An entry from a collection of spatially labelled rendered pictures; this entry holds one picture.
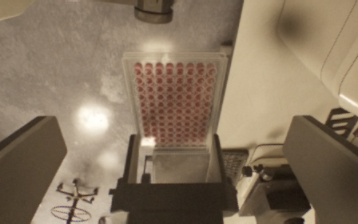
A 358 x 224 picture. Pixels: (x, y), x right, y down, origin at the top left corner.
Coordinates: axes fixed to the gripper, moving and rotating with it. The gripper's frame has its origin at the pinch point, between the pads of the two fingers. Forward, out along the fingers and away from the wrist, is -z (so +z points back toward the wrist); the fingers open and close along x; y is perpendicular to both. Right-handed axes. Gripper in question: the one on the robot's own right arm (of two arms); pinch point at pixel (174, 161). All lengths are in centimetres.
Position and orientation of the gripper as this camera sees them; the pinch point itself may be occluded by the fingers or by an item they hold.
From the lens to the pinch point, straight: 22.8
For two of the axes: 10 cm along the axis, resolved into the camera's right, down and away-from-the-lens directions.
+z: 0.2, 8.1, -5.8
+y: 0.2, -5.8, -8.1
